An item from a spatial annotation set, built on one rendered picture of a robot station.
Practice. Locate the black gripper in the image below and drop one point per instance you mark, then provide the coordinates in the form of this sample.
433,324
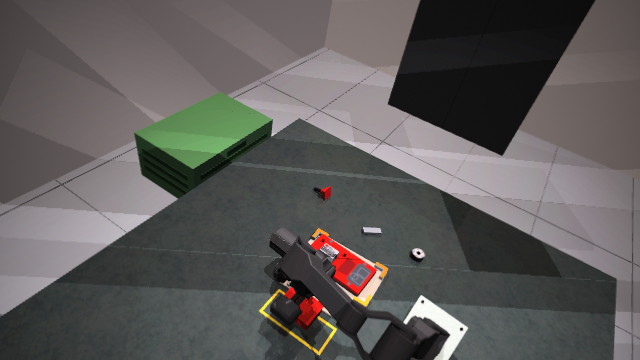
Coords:
288,310

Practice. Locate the white rectangular bar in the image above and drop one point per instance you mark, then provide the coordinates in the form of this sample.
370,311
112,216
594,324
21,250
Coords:
371,231

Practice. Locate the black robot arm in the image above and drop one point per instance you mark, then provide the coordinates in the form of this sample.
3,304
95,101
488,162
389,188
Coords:
419,338

